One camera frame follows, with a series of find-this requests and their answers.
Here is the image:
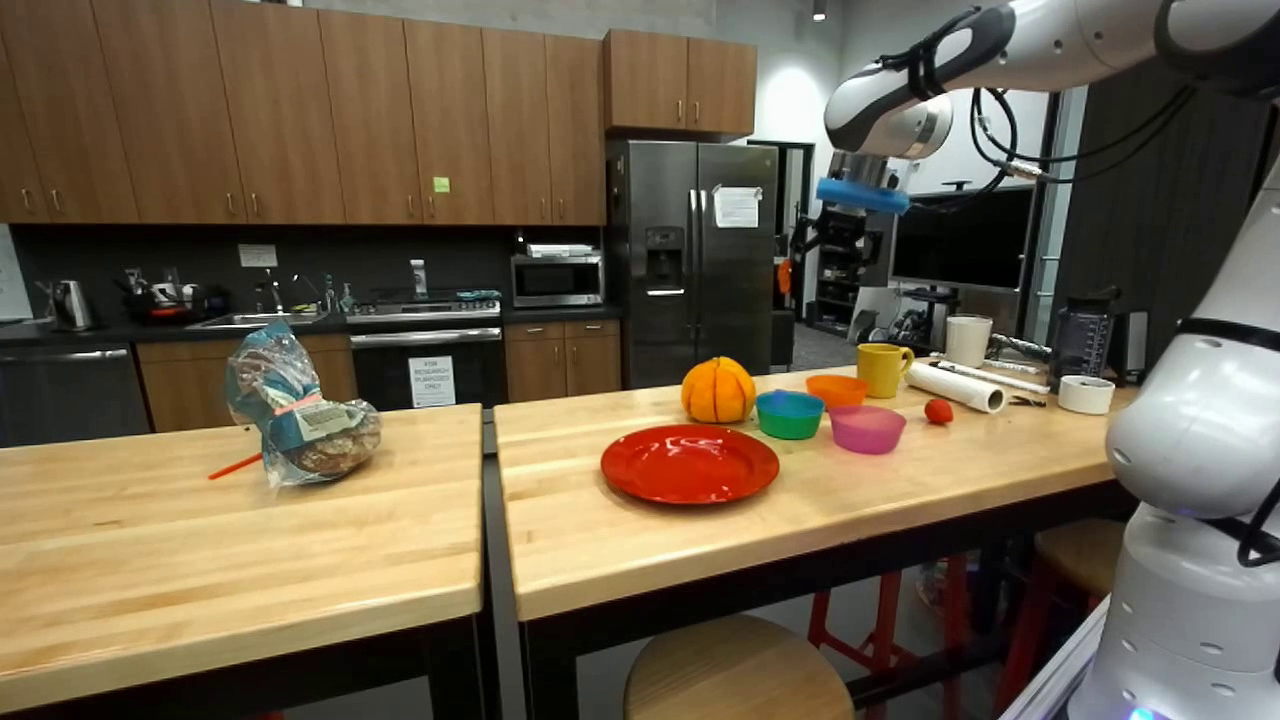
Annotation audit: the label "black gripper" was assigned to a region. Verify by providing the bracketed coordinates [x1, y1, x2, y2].
[818, 213, 887, 278]

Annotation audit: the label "yellow mug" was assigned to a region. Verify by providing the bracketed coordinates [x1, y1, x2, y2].
[853, 339, 920, 404]

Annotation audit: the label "orange bowl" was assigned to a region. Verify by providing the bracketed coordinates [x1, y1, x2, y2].
[803, 371, 870, 414]

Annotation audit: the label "teal bowl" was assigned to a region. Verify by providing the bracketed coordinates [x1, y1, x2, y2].
[750, 388, 827, 445]

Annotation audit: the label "pink bowl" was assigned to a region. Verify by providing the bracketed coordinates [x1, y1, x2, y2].
[827, 404, 910, 461]

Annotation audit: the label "blue wrist bar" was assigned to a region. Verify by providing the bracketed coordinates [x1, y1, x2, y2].
[810, 176, 915, 221]

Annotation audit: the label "black storage shelf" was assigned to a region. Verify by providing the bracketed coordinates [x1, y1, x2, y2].
[795, 196, 900, 339]

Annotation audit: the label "white paper on refrigerator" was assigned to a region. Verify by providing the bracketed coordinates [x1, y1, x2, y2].
[707, 184, 762, 233]

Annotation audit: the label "white paper cup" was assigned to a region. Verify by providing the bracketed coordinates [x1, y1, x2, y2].
[945, 312, 998, 366]

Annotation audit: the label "stainless steel refrigerator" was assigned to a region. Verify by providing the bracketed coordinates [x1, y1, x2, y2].
[604, 137, 784, 393]

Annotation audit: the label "white paper towel roll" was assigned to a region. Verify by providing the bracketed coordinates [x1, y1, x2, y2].
[902, 358, 1011, 420]

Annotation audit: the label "orange pumpkin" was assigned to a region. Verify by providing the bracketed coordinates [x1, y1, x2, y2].
[677, 351, 761, 428]

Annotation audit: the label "white rolled paper sheet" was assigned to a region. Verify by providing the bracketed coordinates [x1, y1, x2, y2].
[949, 351, 1059, 404]

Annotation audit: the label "brown cabinet over refrigerator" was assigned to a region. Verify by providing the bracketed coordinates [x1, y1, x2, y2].
[601, 29, 761, 138]

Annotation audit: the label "white printed ceramic cup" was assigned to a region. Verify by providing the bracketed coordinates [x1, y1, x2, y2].
[1057, 371, 1119, 414]

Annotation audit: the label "red plate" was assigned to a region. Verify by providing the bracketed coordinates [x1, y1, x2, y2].
[597, 420, 784, 510]

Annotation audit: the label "steel microwave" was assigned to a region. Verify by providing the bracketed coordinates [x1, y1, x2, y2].
[507, 245, 606, 312]

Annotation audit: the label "brown base cabinets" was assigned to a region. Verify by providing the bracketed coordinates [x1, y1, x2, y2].
[131, 314, 627, 437]

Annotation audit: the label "wooden stool red legs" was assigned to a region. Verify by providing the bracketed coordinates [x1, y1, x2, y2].
[996, 517, 1132, 711]

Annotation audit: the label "red metal stool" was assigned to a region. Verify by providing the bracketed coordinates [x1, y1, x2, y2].
[803, 549, 981, 720]

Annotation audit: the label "black oven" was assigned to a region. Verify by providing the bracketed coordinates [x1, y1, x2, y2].
[343, 314, 507, 412]

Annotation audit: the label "white paper on oven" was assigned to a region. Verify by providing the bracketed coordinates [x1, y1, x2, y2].
[403, 351, 461, 412]

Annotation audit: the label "wooden stool black legs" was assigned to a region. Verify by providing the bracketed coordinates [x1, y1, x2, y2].
[620, 613, 859, 720]

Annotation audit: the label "clear plastic bag with contents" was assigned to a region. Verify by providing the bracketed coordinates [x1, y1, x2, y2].
[221, 319, 382, 490]

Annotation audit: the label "orange straw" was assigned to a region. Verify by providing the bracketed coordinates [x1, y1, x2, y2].
[203, 451, 267, 485]

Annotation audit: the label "red pot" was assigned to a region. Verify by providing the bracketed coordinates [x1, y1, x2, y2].
[122, 269, 203, 329]

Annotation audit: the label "steel kettle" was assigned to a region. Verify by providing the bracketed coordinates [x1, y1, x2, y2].
[46, 276, 101, 334]

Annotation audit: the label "black dishwasher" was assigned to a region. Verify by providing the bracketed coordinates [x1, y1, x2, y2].
[0, 339, 150, 451]

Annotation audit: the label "black wall monitor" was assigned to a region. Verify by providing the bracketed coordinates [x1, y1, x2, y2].
[891, 184, 1041, 292]

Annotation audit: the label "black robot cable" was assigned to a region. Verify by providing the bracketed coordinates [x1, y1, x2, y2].
[964, 85, 1280, 571]

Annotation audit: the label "long brown wall cabinets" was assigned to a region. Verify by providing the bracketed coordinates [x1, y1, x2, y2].
[0, 0, 612, 228]

